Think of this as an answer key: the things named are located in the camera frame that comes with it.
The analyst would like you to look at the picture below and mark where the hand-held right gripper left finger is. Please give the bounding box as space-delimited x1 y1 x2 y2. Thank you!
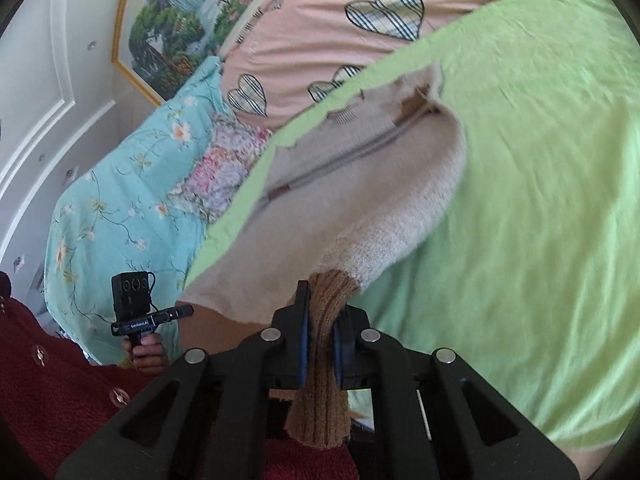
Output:
55 280 312 480

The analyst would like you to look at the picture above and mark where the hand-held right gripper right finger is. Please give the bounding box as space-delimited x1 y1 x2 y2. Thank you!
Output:
331 305 584 480

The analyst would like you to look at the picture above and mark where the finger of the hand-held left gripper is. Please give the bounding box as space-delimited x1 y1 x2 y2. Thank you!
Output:
159 304 195 323

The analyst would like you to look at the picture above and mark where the light fuzzy knitted sweater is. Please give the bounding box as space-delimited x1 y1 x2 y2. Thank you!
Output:
177 65 469 449

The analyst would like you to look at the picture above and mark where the person's left hand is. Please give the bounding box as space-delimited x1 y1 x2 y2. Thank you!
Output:
131 332 169 375

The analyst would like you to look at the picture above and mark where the blue floral quilt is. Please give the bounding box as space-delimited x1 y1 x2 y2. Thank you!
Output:
44 56 236 366

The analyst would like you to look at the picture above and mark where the dark red knitted cardigan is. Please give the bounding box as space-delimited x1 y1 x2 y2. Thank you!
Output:
0 271 361 480

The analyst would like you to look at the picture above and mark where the floral ruffled pillow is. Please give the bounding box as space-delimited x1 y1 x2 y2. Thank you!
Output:
172 112 273 225

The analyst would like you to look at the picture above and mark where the green bed sheet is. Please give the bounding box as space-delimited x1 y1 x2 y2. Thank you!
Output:
184 0 640 453

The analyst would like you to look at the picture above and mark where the gold-framed landscape painting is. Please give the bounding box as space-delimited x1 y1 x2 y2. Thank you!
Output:
111 0 303 107

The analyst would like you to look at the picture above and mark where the pink heart-print quilt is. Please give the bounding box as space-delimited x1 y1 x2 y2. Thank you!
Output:
219 0 593 133

